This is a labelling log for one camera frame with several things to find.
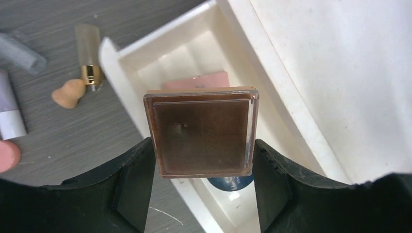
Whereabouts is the white top drawer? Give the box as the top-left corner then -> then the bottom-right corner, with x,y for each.
98,0 -> 326,233

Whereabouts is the brown square compact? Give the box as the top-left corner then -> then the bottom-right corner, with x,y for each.
143,86 -> 259,179

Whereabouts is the white purple tube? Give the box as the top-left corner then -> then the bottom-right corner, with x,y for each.
0,69 -> 27,140

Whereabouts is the clear vial black cap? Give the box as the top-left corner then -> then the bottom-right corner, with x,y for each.
0,33 -> 47,75

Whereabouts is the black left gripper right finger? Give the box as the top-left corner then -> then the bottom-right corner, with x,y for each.
253,139 -> 412,233

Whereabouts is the white drawer cabinet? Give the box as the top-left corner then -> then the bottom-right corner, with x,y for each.
218,0 -> 412,183

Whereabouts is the pink square pad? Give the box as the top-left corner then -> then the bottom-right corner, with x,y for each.
162,71 -> 230,89

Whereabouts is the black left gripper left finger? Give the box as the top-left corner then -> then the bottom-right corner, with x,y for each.
0,138 -> 155,233

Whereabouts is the dark blue round jar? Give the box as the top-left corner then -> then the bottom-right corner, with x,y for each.
207,175 -> 254,192

